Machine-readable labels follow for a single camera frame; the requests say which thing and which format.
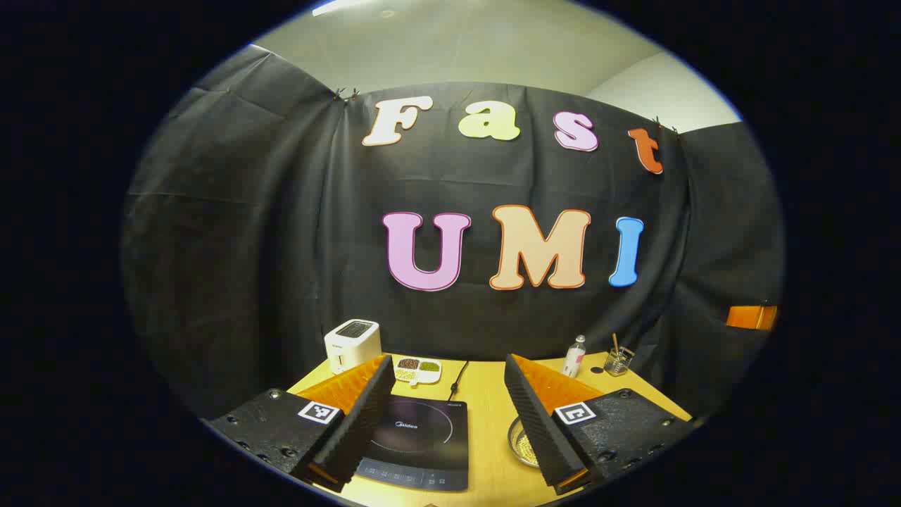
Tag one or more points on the black backdrop cloth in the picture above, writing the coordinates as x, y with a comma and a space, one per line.
281, 246

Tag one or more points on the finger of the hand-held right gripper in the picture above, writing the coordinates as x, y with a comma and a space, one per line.
750, 317

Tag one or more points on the white toaster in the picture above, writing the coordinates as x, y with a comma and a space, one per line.
352, 345

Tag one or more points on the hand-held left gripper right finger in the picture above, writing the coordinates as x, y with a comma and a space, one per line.
538, 429

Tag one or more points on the white divided dish of beans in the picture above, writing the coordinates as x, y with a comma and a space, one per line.
419, 371

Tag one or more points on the ceiling light strip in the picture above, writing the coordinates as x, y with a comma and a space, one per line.
338, 7

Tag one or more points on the heap of yellow beans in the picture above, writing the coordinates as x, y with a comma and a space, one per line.
526, 449

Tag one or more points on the black induction cooktop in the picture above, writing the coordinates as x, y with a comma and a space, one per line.
422, 451

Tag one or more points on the clear plastic bottle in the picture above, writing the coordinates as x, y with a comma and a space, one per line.
574, 360

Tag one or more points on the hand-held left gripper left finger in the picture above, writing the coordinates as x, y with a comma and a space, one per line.
362, 422

